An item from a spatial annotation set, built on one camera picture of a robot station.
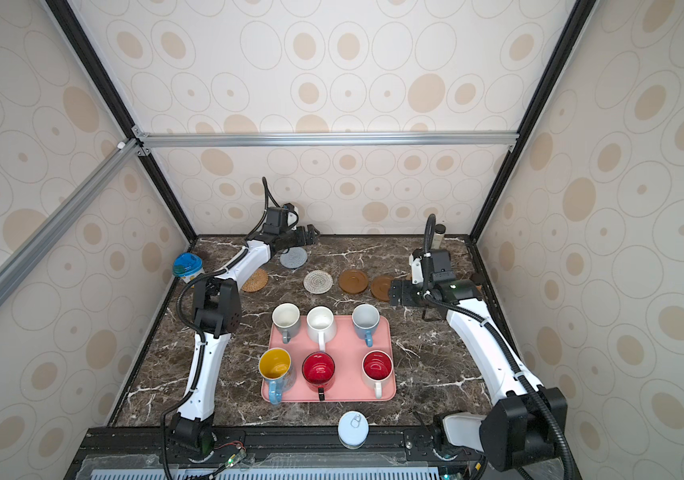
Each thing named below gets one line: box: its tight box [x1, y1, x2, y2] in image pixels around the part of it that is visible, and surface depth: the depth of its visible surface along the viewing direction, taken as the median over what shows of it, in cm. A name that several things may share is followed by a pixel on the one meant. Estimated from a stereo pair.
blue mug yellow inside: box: [258, 348, 296, 406], surface depth 80 cm
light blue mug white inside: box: [351, 303, 381, 348], surface depth 88 cm
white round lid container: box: [338, 410, 370, 450], surface depth 73 cm
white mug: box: [306, 305, 337, 352], surface depth 88 cm
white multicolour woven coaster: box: [303, 270, 333, 294], surface depth 108 cm
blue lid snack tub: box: [172, 252, 204, 283], surface depth 101 cm
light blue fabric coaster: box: [280, 246, 308, 269], surface depth 115 cm
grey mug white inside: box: [271, 302, 301, 344], surface depth 89 cm
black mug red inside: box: [302, 351, 335, 401], surface depth 81 cm
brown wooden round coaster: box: [339, 269, 368, 294], surface depth 108 cm
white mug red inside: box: [361, 350, 394, 399], surface depth 82 cm
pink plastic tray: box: [268, 316, 397, 402], surface depth 86 cm
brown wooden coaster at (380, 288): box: [371, 275, 391, 301], surface depth 105 cm
